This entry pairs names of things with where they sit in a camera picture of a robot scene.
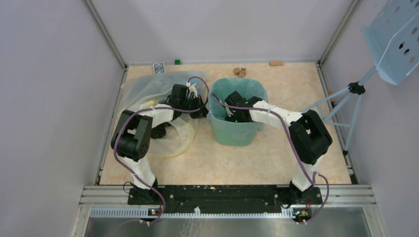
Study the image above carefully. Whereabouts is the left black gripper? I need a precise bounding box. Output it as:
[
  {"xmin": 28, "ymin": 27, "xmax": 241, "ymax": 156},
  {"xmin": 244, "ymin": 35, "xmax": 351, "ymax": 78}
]
[{"xmin": 180, "ymin": 94, "xmax": 212, "ymax": 119}]

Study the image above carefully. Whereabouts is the green plastic trash bin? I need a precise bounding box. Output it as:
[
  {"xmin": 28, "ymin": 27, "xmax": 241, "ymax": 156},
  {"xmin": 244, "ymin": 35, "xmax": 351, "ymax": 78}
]
[{"xmin": 207, "ymin": 111, "xmax": 257, "ymax": 146}]

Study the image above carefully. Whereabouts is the light blue plastic bag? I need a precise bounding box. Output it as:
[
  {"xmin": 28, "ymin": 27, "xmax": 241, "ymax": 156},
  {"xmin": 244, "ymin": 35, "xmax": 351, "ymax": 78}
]
[{"xmin": 209, "ymin": 78, "xmax": 268, "ymax": 135}]

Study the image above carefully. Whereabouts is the clear yellowish plastic bag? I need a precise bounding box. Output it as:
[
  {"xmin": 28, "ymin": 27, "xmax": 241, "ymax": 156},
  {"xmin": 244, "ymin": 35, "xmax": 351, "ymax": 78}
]
[{"xmin": 119, "ymin": 71, "xmax": 207, "ymax": 158}]

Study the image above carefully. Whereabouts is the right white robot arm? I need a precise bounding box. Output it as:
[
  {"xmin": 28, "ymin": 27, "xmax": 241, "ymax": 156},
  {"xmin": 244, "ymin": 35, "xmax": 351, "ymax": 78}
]
[{"xmin": 224, "ymin": 91, "xmax": 333, "ymax": 203}]

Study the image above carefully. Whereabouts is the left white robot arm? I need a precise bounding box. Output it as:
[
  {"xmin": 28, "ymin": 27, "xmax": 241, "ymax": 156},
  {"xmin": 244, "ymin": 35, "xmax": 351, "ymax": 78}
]
[{"xmin": 111, "ymin": 82, "xmax": 206, "ymax": 204}]

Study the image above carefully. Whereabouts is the blue playing card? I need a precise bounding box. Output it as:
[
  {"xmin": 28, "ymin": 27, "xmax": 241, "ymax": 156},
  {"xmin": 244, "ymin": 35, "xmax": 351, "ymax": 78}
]
[{"xmin": 152, "ymin": 62, "xmax": 166, "ymax": 74}]

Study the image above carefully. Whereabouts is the small wooden block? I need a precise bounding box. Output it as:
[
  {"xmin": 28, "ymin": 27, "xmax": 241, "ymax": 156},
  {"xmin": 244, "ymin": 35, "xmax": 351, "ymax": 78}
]
[{"xmin": 269, "ymin": 61, "xmax": 284, "ymax": 67}]

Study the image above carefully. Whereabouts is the light blue tripod stand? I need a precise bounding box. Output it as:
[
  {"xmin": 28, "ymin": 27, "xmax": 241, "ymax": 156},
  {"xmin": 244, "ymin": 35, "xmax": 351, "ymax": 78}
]
[{"xmin": 302, "ymin": 66, "xmax": 377, "ymax": 156}]

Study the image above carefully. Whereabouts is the perforated light blue panel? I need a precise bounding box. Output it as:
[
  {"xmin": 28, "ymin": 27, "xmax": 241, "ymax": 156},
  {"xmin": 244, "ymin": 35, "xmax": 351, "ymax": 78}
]
[{"xmin": 361, "ymin": 0, "xmax": 419, "ymax": 85}]

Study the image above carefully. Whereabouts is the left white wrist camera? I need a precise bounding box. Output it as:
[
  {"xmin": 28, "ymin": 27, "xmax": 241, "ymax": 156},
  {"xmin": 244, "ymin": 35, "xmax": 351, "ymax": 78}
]
[{"xmin": 186, "ymin": 82, "xmax": 199, "ymax": 99}]

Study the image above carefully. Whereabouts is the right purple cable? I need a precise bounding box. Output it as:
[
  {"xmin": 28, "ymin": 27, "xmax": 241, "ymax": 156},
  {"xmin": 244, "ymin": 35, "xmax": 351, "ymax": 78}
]
[{"xmin": 209, "ymin": 93, "xmax": 330, "ymax": 225}]

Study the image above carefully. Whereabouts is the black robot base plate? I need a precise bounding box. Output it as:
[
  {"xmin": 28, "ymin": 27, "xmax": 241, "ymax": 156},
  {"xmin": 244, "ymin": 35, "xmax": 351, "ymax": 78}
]
[{"xmin": 127, "ymin": 185, "xmax": 323, "ymax": 214}]

